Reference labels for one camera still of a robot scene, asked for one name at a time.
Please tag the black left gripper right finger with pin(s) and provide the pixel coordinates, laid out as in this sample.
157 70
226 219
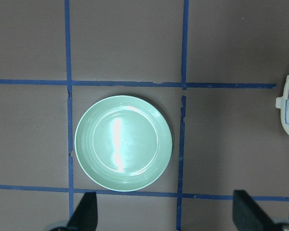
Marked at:
247 215

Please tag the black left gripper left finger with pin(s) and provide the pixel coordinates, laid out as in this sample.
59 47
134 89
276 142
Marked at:
85 215

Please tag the light green plate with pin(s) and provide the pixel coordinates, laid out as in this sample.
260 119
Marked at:
123 143

